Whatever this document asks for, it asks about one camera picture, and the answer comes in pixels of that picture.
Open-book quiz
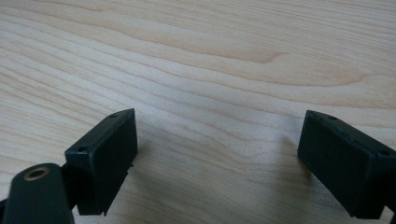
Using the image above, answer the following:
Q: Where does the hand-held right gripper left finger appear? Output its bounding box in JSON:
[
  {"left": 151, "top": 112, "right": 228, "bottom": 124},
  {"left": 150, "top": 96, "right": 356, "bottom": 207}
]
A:
[{"left": 61, "top": 107, "right": 138, "bottom": 217}]

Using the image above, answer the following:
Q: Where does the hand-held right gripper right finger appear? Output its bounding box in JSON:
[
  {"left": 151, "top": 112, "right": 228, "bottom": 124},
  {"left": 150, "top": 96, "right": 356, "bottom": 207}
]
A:
[{"left": 297, "top": 109, "right": 396, "bottom": 220}]

